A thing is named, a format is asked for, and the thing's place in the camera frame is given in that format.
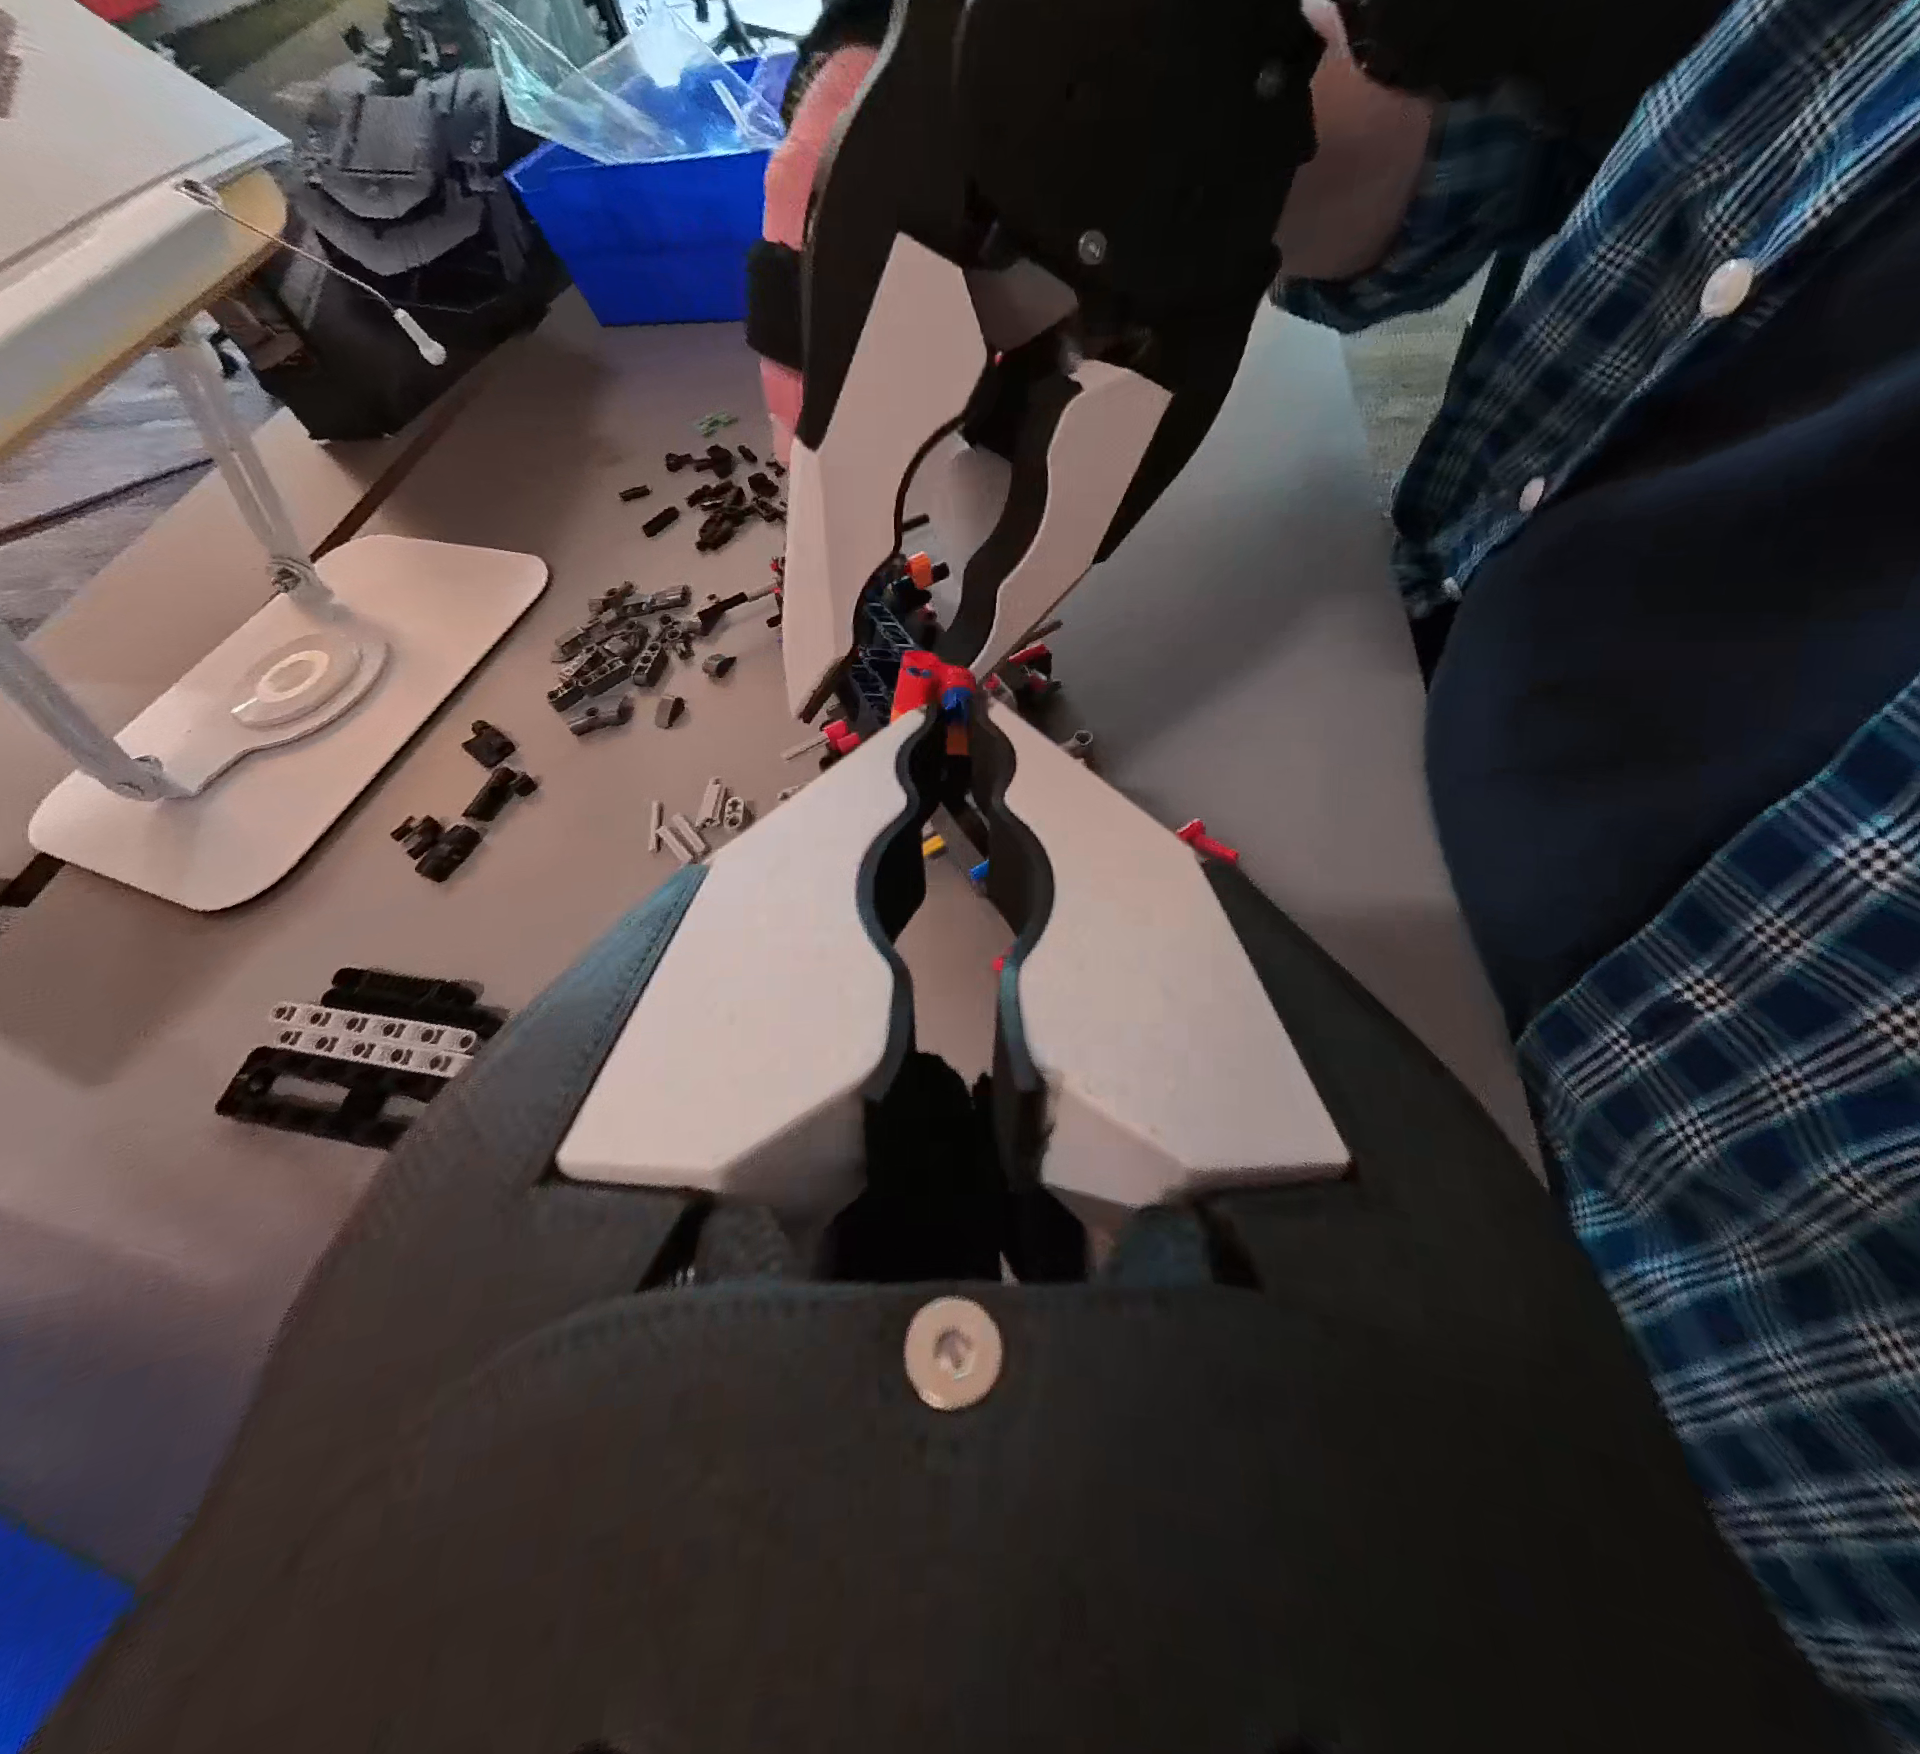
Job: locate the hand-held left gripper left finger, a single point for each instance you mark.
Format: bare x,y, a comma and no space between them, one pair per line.
749,1005

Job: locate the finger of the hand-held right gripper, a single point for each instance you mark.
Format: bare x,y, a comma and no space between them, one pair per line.
1094,479
838,479

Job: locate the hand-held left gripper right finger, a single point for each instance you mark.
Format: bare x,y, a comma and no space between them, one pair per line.
1155,1019

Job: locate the partly built lego model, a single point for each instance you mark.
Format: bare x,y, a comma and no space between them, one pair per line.
886,629

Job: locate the small red blue lego piece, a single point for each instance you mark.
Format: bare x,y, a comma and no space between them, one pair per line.
922,690

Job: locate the person's right forearm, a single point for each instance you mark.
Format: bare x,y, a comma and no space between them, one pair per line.
1500,209

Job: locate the pile of black lego pins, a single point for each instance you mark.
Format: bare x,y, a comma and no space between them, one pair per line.
712,503

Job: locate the pile of red blue lego pins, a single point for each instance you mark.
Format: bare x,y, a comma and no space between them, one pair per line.
1209,843

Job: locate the group of light grey lego pins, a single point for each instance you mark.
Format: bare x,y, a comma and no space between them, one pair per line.
703,815

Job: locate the pile of dark grey lego pieces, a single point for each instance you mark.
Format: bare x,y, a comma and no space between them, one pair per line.
614,660

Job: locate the black lego beam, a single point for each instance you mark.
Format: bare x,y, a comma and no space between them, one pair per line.
422,992

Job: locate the black lego connector piece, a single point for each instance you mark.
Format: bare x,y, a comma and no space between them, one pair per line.
493,792
435,851

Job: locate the light grey lego beam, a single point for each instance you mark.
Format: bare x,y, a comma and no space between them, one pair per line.
376,1034

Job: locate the person's right hand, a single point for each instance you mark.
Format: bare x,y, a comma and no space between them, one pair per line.
818,134

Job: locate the blue plastic bin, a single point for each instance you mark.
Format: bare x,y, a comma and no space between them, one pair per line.
646,233

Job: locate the clear plastic bag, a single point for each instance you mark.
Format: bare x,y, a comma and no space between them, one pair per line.
629,99

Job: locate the white book stand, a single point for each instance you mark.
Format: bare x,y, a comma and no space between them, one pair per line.
406,675

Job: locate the person's torso in plaid shirt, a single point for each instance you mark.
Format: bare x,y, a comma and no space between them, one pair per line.
1650,735

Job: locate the blue plastic object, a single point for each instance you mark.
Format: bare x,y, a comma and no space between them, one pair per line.
52,1619

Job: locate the black lego frame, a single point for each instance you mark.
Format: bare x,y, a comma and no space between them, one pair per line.
300,1102

